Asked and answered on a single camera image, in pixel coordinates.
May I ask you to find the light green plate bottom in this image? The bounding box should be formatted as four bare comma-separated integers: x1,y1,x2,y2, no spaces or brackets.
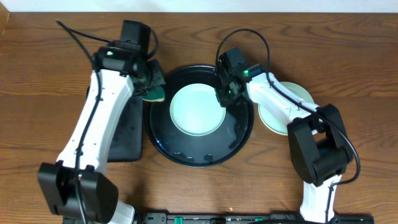
258,82,314,136

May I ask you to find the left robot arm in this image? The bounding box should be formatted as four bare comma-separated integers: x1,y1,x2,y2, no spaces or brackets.
37,20,165,224

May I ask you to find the rectangular black tray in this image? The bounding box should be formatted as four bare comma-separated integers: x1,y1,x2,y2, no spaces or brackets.
108,96,144,162

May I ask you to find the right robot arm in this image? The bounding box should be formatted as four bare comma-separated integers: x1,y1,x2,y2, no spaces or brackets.
215,48,358,223

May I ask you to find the light green plate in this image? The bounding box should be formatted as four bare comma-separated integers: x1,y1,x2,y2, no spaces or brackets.
258,82,314,136
170,83,226,136

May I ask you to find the round black tray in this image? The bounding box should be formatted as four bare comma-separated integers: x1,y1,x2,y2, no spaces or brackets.
144,65,254,167

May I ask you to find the light green plate top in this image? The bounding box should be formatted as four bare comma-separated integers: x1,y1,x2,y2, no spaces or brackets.
170,83,226,136

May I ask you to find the green yellow sponge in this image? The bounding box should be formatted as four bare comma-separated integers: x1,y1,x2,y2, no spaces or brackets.
141,86,165,102

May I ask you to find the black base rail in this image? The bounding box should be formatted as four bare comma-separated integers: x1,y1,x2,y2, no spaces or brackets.
133,212,376,224

